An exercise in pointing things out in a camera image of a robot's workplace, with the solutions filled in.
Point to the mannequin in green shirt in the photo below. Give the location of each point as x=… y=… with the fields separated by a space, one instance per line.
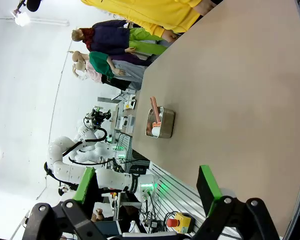
x=100 y=62

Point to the person's right hand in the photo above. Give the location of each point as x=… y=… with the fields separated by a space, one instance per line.
x=170 y=36

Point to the person in yellow hoodie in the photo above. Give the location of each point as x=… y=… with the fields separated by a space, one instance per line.
x=152 y=15

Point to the black power adapter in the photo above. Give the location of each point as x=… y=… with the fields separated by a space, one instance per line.
x=151 y=223

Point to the black round ceiling fixture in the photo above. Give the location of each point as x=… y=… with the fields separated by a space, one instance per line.
x=34 y=5

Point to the yellow emergency stop box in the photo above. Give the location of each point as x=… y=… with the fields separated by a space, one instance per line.
x=182 y=220

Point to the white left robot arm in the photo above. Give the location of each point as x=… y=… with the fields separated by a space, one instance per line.
x=65 y=172

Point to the child mannequin in pink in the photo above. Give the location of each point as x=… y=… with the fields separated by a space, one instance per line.
x=93 y=75

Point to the white workbench with devices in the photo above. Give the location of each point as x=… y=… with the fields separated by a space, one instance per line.
x=126 y=122

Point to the mannequin in green trousers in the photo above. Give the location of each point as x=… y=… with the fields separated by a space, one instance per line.
x=107 y=37

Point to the person's left forearm yellow sleeve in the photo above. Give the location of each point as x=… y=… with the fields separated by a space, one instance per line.
x=187 y=3

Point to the slotted aluminium base plate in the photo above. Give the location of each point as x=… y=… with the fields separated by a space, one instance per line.
x=175 y=190

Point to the person's right forearm yellow sleeve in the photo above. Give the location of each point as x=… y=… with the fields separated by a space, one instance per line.
x=150 y=27

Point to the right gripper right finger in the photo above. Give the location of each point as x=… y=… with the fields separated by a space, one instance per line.
x=207 y=190

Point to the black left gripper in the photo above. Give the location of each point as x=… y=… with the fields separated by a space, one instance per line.
x=100 y=118

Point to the rectangular metal tin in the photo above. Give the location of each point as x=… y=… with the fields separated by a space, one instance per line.
x=167 y=125

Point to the person's left hand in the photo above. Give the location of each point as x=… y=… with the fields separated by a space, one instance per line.
x=206 y=6

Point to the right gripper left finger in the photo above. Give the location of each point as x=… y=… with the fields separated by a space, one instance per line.
x=83 y=185

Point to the bright ceiling light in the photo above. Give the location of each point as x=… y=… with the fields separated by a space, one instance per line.
x=22 y=18

